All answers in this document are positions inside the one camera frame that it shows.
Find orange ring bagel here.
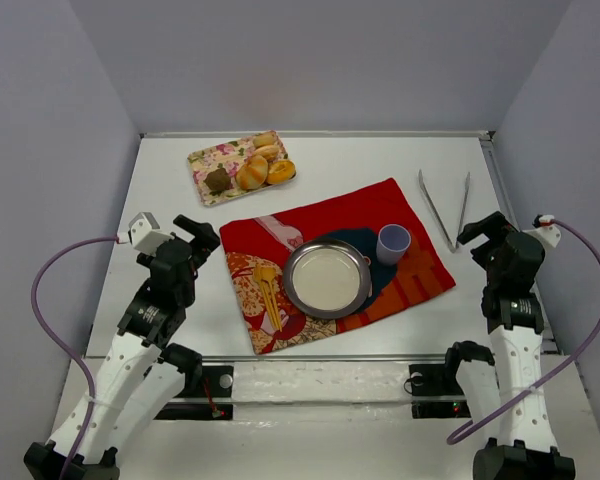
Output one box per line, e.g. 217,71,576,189
266,160,296,185

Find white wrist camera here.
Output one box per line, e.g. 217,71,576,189
116,212,164,256
524,215,561,250

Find striped twisted bread roll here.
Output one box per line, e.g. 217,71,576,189
235,155,269,191

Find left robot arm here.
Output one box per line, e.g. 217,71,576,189
24,212,220,479

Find round metal plate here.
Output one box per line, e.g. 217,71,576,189
282,237,372,320

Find metal tongs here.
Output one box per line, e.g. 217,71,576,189
417,170,472,253

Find red patterned cloth mat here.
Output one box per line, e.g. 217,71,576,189
218,176,457,356

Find pale round bun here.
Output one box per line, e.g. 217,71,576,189
252,131,277,148

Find brown chocolate bread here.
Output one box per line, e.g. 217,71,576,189
204,167,232,194

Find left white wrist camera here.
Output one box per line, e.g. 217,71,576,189
116,212,164,256

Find flat tan bun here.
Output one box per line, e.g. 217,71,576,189
253,144,280,162

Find purple cable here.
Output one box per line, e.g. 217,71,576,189
31,236,131,480
446,218,600,446

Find lavender plastic cup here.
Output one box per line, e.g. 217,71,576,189
376,224,411,265

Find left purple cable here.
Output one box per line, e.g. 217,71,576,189
31,236,131,480

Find yellow plastic fork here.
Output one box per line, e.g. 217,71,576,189
253,264,282,332

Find floral serving tray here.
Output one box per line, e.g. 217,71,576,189
187,130,297,206

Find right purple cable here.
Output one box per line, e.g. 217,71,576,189
446,218,600,446

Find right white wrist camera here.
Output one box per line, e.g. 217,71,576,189
524,215,561,250

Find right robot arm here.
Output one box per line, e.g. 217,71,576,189
445,212,576,479

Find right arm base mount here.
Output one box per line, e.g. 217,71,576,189
403,363,470,420

